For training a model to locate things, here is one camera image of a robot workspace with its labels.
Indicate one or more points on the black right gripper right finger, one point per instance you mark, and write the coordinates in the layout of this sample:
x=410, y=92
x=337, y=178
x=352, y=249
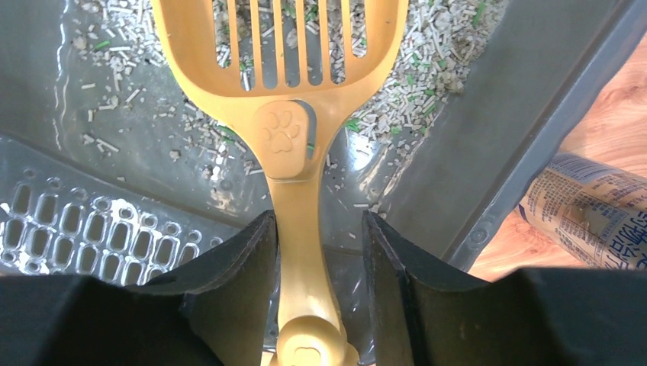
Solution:
x=424, y=311

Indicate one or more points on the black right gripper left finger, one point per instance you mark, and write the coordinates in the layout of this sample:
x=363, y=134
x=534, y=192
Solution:
x=212, y=310

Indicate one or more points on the yellow litter scoop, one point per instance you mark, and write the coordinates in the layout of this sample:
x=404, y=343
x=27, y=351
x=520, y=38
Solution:
x=302, y=94

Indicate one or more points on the grey litter box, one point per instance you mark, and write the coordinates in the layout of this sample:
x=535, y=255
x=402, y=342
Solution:
x=108, y=169

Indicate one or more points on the drink can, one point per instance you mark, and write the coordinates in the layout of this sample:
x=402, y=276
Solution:
x=594, y=211

